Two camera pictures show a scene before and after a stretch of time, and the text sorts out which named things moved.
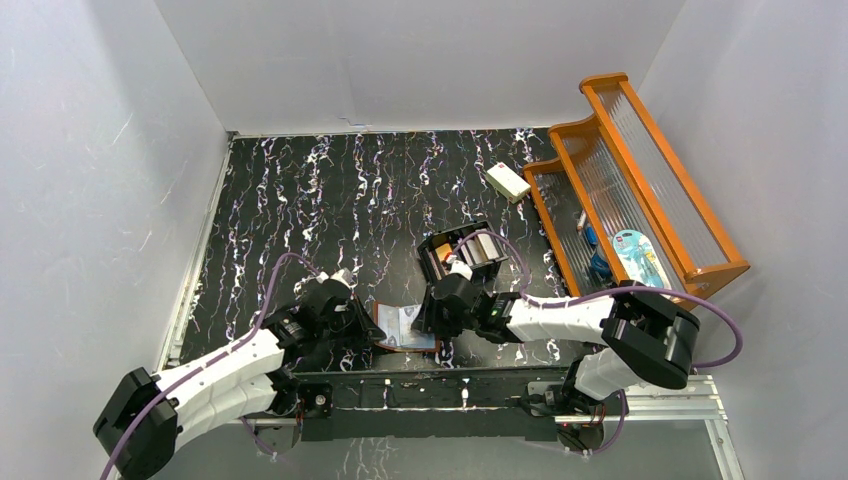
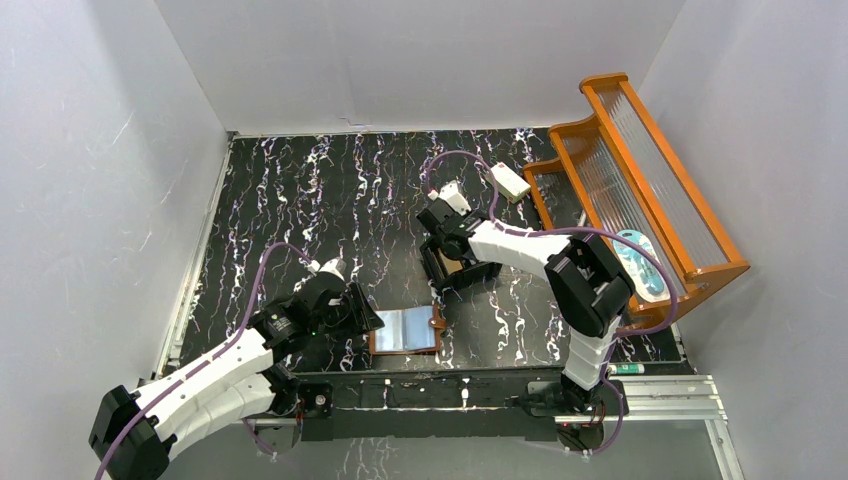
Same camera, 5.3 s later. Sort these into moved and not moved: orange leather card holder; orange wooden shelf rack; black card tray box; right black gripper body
Moved: right black gripper body
Not moved: orange leather card holder; orange wooden shelf rack; black card tray box
